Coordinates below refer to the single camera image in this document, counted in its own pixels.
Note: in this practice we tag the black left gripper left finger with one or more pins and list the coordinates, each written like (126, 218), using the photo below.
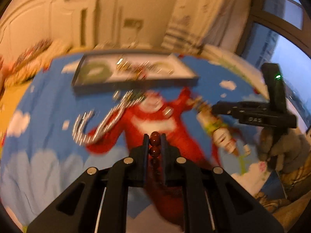
(97, 200)

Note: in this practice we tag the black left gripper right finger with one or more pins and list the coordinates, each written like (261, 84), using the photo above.
(212, 200)

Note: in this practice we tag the green jade bangle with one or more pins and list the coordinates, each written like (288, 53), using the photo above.
(94, 73)

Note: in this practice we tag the gold engraved bangle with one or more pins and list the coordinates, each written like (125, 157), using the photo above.
(162, 68)

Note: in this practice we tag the gloved right hand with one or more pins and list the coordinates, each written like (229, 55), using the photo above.
(293, 146)

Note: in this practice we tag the window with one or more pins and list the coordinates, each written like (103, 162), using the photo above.
(278, 31)

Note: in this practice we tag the blue cartoon tablecloth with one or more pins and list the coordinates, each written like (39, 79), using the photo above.
(40, 159)

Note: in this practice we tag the boat print curtain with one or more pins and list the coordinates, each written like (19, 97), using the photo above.
(196, 24)

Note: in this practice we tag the grey shallow cardboard tray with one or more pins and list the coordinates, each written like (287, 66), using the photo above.
(141, 79)

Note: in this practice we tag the embroidered patterned pillow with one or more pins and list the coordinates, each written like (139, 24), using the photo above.
(31, 53)

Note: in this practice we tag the white nightstand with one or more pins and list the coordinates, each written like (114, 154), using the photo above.
(133, 45)

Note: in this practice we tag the white wooden headboard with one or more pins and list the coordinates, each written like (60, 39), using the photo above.
(34, 20)

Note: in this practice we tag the wall power outlet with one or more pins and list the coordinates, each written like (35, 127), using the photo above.
(133, 23)

